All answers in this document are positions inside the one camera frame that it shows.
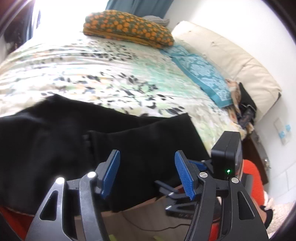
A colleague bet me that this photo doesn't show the black pants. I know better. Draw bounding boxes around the black pants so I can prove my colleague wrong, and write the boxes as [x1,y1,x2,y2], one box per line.
[1,95,209,214]

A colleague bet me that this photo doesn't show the right hand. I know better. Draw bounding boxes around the right hand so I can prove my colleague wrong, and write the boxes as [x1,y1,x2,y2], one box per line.
[252,198,273,229]

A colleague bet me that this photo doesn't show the orange fuzzy garment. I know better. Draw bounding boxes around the orange fuzzy garment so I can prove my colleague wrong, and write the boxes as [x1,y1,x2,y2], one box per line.
[1,159,265,240]

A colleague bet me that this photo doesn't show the beige patterned cloth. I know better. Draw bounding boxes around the beige patterned cloth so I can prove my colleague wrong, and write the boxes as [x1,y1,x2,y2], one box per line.
[226,79,257,138]

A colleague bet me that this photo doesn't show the teal patterned pillow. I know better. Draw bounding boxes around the teal patterned pillow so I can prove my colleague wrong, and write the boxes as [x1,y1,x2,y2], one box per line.
[161,45,233,108]

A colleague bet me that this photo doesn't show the cream padded headboard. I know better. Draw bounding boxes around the cream padded headboard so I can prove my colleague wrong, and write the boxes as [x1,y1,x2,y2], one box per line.
[171,21,282,123]

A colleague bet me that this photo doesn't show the floral bed sheet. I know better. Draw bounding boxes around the floral bed sheet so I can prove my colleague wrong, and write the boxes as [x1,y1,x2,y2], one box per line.
[1,33,247,150]

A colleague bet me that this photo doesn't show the grey striped cloth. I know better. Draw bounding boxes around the grey striped cloth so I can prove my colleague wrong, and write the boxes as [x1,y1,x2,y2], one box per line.
[142,16,170,27]

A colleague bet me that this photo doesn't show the teal curtain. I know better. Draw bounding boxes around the teal curtain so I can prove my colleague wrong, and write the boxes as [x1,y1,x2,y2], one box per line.
[106,0,173,18]

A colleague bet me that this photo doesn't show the orange floral folded blanket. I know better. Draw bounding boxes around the orange floral folded blanket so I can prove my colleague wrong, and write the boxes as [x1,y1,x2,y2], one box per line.
[83,10,175,49]

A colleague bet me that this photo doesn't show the dark hanging clothes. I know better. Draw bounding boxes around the dark hanging clothes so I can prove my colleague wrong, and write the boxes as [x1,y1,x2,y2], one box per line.
[4,7,33,49]

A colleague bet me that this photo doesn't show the black camera box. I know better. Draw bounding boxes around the black camera box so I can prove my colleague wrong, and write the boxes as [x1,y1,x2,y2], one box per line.
[211,131,243,180]

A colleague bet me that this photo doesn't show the white wall switch plate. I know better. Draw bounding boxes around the white wall switch plate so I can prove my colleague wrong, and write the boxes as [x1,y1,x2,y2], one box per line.
[274,118,292,145]

